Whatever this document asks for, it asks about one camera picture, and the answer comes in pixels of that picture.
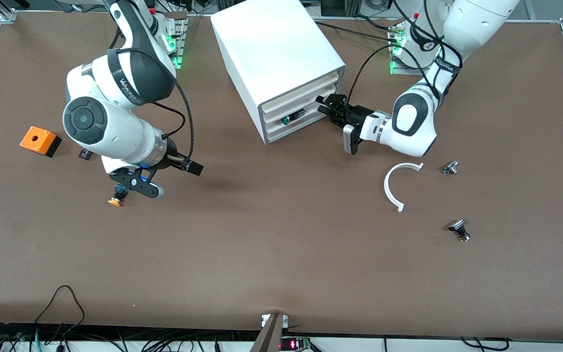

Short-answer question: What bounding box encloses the yellow push button blue body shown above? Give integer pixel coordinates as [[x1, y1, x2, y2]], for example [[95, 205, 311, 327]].
[[108, 183, 130, 207]]

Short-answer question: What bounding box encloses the white drawer cabinet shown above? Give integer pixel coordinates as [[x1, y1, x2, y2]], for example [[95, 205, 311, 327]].
[[211, 0, 346, 146]]

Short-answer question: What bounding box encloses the black push button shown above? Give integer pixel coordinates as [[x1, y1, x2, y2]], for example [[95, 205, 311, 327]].
[[448, 219, 471, 242]]

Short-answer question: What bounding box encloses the device with red display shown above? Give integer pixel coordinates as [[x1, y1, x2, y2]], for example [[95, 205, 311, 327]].
[[280, 336, 311, 352]]

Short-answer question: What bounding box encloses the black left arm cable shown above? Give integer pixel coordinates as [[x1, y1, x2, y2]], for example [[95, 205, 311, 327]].
[[347, 0, 463, 103]]

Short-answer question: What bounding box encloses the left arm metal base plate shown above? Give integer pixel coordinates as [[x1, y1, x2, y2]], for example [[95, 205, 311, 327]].
[[389, 20, 441, 76]]

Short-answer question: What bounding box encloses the black base cable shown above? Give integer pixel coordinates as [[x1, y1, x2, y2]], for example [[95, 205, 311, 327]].
[[315, 21, 395, 44]]

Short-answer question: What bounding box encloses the white C-shaped ring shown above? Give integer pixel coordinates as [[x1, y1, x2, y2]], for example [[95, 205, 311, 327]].
[[384, 162, 425, 213]]

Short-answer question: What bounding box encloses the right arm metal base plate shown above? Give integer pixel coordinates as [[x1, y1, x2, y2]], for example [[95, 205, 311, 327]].
[[164, 12, 187, 69]]

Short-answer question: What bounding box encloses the orange button enclosure box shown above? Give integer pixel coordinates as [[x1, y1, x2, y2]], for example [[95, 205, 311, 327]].
[[20, 126, 62, 158]]

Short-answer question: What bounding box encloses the thin black cable loop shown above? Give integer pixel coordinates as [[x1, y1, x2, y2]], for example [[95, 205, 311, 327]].
[[34, 285, 86, 338]]

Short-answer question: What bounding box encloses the grey camera mount beam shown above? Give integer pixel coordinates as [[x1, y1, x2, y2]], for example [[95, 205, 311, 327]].
[[250, 313, 289, 352]]

